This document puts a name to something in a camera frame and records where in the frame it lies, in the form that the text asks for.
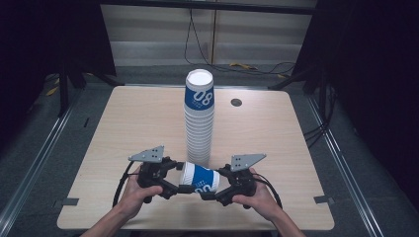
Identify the blue banded paper cup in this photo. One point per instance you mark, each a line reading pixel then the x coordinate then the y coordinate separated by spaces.
pixel 200 177

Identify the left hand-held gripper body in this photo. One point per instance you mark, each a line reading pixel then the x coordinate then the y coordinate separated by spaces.
pixel 152 171

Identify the person's right hand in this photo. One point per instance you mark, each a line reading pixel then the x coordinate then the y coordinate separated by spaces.
pixel 263 197

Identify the black horizontal frame bar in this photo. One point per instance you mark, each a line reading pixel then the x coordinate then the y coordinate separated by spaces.
pixel 210 6

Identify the yellow floor scrap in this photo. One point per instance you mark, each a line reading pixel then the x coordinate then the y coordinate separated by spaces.
pixel 243 65
pixel 52 91

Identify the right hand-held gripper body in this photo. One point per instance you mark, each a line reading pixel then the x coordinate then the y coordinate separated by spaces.
pixel 242 179

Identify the grey tape strip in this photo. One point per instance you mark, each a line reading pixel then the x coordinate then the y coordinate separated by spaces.
pixel 323 199
pixel 69 201

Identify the metal floor rail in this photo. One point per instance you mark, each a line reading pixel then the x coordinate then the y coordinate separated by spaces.
pixel 36 154
pixel 346 164

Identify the black metal stand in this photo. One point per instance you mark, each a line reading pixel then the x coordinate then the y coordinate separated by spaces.
pixel 296 78
pixel 63 92

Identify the stack of white paper cups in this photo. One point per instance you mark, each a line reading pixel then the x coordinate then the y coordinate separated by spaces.
pixel 198 135

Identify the round dark table grommet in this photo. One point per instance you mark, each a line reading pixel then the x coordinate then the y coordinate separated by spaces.
pixel 236 102

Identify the person's left hand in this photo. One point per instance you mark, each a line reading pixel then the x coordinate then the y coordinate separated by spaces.
pixel 135 197

